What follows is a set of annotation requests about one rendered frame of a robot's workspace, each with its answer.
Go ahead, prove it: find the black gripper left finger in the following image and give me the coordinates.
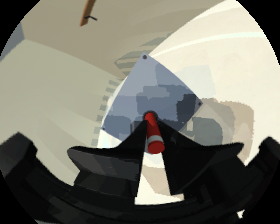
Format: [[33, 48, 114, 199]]
[[67, 120, 148, 197]]

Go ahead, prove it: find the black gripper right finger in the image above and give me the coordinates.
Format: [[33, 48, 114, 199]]
[[156, 120, 244, 196]]

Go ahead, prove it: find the red peg with white band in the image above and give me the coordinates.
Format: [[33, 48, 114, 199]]
[[145, 113, 165, 155]]

